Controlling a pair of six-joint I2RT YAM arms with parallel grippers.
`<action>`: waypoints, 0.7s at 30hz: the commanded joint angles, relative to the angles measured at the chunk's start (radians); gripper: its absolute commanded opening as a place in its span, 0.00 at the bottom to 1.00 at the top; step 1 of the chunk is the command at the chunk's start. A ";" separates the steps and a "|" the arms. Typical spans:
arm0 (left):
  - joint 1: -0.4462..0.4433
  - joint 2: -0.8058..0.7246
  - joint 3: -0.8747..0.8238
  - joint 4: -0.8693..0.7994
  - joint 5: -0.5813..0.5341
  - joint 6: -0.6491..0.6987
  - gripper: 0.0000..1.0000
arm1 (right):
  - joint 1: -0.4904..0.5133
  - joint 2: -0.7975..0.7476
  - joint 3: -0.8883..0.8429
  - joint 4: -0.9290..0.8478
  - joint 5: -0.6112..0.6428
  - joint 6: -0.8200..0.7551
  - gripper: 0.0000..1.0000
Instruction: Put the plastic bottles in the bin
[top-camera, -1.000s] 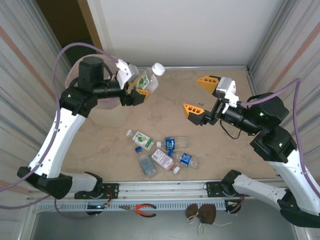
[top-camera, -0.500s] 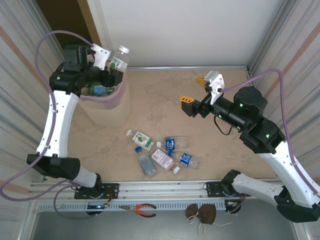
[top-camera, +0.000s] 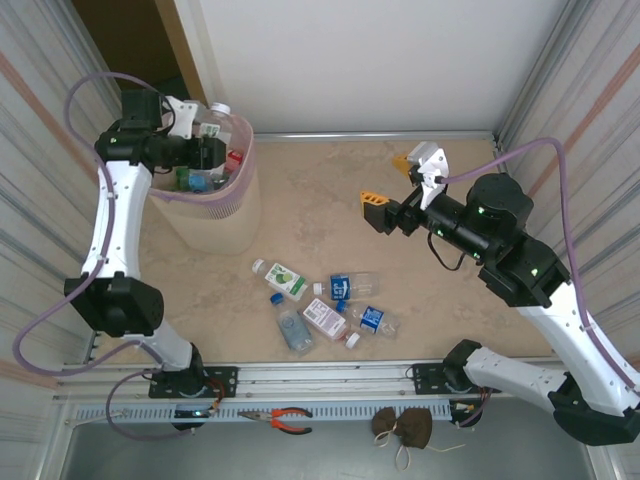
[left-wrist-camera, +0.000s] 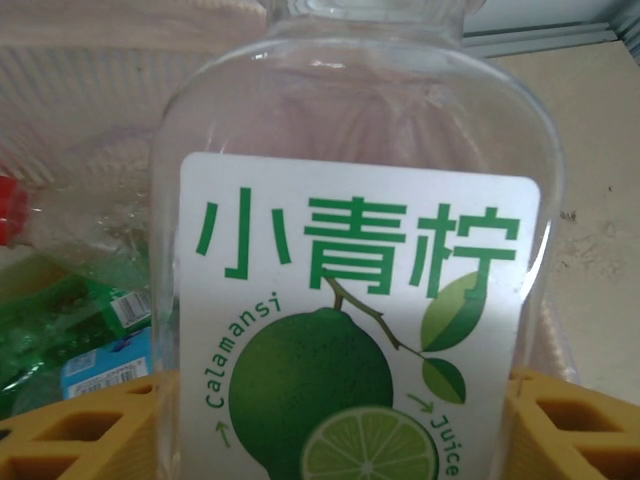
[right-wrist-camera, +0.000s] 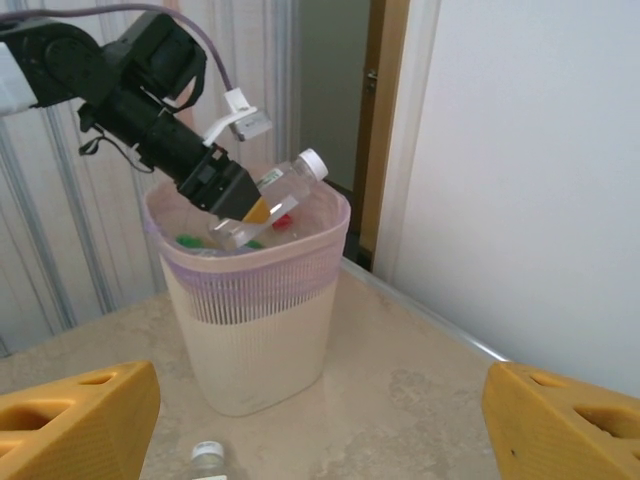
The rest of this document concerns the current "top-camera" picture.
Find blue label white cap bottle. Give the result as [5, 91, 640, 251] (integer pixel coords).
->
[312, 272, 381, 301]

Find pink label clear bottle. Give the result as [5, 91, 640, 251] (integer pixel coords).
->
[302, 298, 362, 350]

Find long aluminium base rail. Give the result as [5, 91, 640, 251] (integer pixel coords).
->
[52, 355, 599, 402]

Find pink plastic bin liner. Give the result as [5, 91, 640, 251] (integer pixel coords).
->
[148, 112, 255, 221]

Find grey tinted blue cap bottle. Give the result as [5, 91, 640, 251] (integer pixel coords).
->
[270, 292, 317, 359]

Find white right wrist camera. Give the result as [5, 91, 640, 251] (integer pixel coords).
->
[406, 141, 450, 212]

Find white slotted cable duct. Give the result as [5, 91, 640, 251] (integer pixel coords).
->
[64, 402, 454, 424]

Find lime label clear bottle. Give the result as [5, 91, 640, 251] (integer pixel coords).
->
[251, 258, 310, 302]

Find brown wooden door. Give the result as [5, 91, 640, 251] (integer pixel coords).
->
[71, 0, 209, 106]

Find brown cloth pouch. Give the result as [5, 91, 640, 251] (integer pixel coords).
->
[394, 407, 434, 449]
[371, 407, 401, 436]

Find small controller board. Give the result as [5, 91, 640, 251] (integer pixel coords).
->
[172, 405, 219, 432]
[448, 399, 485, 430]

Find orange handled pliers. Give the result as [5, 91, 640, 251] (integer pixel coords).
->
[238, 407, 314, 435]

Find beige mesh waste bin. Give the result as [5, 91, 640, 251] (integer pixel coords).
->
[147, 112, 262, 256]

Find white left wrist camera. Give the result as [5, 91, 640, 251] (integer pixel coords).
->
[163, 95, 207, 140]

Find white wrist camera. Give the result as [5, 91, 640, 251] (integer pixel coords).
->
[163, 95, 207, 140]
[406, 141, 450, 212]

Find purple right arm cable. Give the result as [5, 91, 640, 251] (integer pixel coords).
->
[442, 138, 640, 430]

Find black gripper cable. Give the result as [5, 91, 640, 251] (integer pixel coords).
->
[428, 233, 470, 273]

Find grey metal shelf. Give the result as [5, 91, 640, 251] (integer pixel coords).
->
[62, 422, 596, 480]

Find white pouch string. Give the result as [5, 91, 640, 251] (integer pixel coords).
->
[373, 430, 467, 472]

